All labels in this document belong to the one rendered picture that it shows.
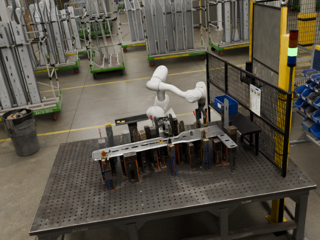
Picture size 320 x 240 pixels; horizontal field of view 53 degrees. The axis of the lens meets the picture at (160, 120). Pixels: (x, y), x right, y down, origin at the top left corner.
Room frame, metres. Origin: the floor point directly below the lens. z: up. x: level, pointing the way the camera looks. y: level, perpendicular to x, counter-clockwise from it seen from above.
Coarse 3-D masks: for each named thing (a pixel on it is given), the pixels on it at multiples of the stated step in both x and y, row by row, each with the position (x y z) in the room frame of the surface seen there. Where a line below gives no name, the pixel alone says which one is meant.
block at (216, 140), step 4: (212, 140) 2.85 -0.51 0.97; (216, 140) 2.82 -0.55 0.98; (212, 144) 2.85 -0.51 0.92; (216, 144) 2.78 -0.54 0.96; (220, 144) 2.79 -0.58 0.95; (212, 148) 2.85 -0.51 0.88; (216, 148) 2.78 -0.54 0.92; (220, 148) 2.79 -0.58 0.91; (216, 152) 2.79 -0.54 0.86; (220, 152) 2.80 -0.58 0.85; (216, 156) 2.79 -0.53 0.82; (220, 156) 2.80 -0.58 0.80; (216, 160) 2.78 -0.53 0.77; (220, 160) 2.79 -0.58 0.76; (216, 164) 2.78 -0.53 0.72; (220, 164) 2.79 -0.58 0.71
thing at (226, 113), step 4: (224, 100) 3.08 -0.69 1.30; (228, 100) 2.99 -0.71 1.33; (224, 104) 3.08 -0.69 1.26; (228, 104) 2.99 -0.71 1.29; (224, 108) 3.08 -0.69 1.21; (228, 108) 2.98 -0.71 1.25; (224, 112) 3.08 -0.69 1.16; (228, 112) 2.98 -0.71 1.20; (224, 116) 3.09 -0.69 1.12; (228, 116) 2.98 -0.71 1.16; (224, 120) 3.09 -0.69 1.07; (228, 120) 2.99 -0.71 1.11; (224, 124) 3.09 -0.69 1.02; (228, 124) 2.99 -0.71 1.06
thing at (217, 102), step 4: (220, 96) 3.59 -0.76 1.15; (224, 96) 3.61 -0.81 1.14; (228, 96) 3.54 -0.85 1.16; (216, 100) 3.50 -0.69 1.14; (220, 100) 3.59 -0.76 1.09; (232, 100) 3.44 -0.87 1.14; (216, 104) 3.51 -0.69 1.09; (220, 104) 3.40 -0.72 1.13; (232, 104) 3.30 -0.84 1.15; (236, 104) 3.32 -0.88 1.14; (216, 108) 3.51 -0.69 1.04; (220, 108) 3.40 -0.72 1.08; (232, 108) 3.30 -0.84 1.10; (236, 108) 3.32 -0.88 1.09; (232, 112) 3.30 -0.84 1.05; (236, 112) 3.32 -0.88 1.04
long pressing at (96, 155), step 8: (200, 128) 3.09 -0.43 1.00; (208, 128) 3.08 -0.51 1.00; (216, 128) 3.06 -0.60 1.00; (176, 136) 2.97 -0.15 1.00; (192, 136) 2.93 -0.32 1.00; (200, 136) 2.91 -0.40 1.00; (208, 136) 2.90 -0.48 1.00; (128, 144) 2.91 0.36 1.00; (136, 144) 2.89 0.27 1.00; (152, 144) 2.86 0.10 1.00; (160, 144) 2.84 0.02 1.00; (96, 152) 2.82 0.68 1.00; (112, 152) 2.78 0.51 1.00; (120, 152) 2.76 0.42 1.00; (96, 160) 2.68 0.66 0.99
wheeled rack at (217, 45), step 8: (208, 0) 10.85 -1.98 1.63; (216, 0) 10.76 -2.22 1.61; (232, 0) 10.33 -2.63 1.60; (208, 8) 10.85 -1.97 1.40; (208, 16) 10.86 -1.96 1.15; (240, 40) 10.60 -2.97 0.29; (248, 40) 10.38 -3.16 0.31; (216, 48) 10.08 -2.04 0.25; (224, 48) 9.94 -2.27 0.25; (232, 48) 9.97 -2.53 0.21
